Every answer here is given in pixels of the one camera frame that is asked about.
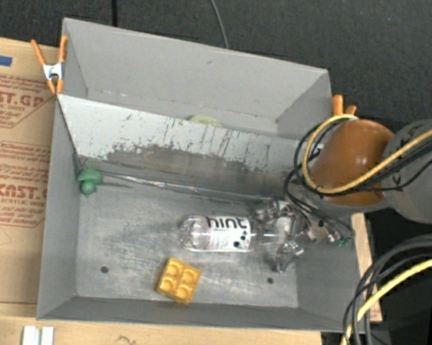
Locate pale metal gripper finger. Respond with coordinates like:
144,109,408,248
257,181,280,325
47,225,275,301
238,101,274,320
270,236,307,277
252,197,299,229

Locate clear plastic bottle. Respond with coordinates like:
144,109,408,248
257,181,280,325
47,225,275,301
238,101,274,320
177,207,288,264

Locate yellow toy brick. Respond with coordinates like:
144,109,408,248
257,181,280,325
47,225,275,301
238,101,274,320
154,254,204,307

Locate grey metal bin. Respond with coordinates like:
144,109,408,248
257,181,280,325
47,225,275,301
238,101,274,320
23,16,392,345

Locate green toy mushroom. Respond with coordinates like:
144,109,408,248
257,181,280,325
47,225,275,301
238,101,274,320
74,167,105,199

